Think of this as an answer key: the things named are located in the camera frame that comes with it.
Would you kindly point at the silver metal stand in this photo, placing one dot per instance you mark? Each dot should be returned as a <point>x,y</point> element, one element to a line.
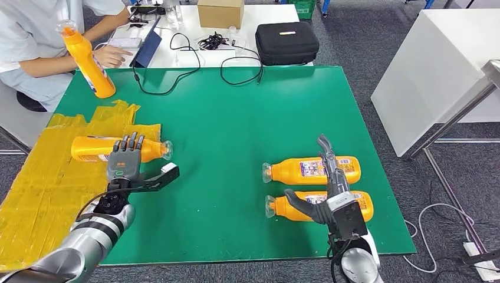
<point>461,113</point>

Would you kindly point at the black zip case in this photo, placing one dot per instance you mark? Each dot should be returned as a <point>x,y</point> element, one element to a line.
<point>287,45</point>

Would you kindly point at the person's left forearm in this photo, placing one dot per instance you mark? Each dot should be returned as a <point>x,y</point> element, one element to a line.
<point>111,21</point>

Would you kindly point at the small clear cup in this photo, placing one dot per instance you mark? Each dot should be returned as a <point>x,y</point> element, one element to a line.
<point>233,33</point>

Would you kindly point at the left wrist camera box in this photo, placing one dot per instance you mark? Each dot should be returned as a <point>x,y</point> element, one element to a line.
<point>170,169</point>

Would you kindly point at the yellow tape patch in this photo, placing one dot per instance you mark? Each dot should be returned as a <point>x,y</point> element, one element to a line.
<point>47,187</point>

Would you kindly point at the person's right hand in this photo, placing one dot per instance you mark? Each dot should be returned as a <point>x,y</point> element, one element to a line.
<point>111,56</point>

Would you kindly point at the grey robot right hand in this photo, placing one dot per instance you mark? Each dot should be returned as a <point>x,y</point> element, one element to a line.
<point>336,183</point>

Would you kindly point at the orange detergent bottle clear cap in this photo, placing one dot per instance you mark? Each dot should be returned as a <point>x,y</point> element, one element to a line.
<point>289,172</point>
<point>289,209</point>
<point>90,66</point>
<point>90,148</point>

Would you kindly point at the white power strip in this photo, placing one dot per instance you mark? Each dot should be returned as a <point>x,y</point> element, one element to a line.
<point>482,265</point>

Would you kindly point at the dark blue tablet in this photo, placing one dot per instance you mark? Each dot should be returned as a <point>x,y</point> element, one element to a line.
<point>147,48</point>

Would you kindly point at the black round stool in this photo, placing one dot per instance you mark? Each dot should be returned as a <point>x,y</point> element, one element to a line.
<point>29,102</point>

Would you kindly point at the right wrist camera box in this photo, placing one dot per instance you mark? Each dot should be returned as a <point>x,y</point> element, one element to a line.
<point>349,222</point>

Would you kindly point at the person's right forearm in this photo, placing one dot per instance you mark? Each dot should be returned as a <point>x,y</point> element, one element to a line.
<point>51,66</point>

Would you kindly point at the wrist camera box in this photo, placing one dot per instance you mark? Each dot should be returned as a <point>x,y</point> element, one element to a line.
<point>170,169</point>
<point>349,222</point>

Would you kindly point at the brown cardboard box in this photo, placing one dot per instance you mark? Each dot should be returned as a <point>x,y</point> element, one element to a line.
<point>220,15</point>

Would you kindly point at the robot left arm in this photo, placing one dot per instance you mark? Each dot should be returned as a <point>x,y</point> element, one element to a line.
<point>86,242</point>

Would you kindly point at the green plastic crate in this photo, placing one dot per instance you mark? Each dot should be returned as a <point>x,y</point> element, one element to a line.
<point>302,8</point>

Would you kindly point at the white table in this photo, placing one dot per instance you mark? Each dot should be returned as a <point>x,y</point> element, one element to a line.
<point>429,78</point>
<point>265,11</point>

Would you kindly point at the person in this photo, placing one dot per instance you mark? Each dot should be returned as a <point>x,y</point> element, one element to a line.
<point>23,23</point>

